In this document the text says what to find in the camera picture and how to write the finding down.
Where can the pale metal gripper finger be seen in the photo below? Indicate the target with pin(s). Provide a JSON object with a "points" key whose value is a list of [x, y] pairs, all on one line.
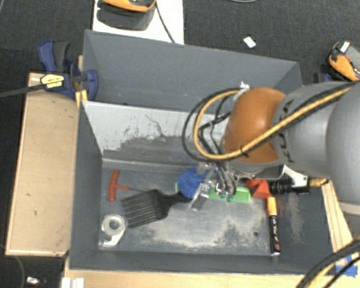
{"points": [[199, 199]]}

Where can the blue crumpled ball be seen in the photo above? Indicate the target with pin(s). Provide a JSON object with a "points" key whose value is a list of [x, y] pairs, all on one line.
{"points": [[188, 182]]}

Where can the green ridged plastic piece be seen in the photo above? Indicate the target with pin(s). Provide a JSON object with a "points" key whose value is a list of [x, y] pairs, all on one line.
{"points": [[241, 195]]}

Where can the orange-red triangular piece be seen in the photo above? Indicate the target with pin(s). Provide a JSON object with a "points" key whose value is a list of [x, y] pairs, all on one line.
{"points": [[259, 189]]}

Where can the orange and black marker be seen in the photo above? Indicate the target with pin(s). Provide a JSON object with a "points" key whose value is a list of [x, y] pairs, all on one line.
{"points": [[273, 225]]}

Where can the grey metal bin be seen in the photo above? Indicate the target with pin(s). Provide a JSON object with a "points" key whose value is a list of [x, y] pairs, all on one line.
{"points": [[161, 75]]}

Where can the pale wood flat board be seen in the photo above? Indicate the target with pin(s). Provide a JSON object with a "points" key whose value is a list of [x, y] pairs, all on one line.
{"points": [[46, 171]]}

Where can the black cylinder on white bracket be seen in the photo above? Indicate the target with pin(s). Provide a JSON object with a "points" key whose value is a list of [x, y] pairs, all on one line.
{"points": [[285, 185]]}

